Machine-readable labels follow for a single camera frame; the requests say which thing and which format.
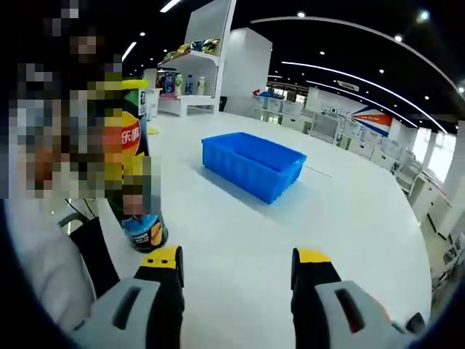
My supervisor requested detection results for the dark tall chip container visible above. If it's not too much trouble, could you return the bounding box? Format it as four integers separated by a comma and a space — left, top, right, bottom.
121, 79, 171, 254

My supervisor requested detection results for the row of white cabinets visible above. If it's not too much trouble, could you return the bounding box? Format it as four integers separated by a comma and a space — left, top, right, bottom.
253, 95, 457, 236

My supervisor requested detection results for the ceiling air vent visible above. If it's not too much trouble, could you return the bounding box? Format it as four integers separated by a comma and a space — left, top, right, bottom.
336, 79, 361, 92

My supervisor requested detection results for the striped wall graphic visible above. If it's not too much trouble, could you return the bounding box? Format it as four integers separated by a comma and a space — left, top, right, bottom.
349, 104, 394, 138

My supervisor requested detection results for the white pillar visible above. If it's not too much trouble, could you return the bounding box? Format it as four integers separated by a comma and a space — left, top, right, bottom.
219, 27, 274, 114

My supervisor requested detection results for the black cable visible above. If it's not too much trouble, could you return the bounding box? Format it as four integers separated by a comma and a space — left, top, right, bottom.
64, 197, 92, 220

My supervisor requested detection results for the pile of snack bags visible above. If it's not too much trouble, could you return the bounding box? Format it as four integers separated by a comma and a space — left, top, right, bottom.
162, 37, 222, 58

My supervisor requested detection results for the blue plastic box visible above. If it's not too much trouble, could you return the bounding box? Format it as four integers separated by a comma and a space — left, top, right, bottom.
201, 131, 308, 206

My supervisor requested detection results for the white display shelf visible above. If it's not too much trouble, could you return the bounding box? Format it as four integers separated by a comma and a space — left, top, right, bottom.
157, 0, 234, 118

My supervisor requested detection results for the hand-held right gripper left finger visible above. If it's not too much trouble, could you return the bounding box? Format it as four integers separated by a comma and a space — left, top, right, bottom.
71, 245, 185, 349

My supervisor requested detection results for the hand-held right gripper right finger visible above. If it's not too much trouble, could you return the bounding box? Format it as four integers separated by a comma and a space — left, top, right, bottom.
289, 247, 412, 349

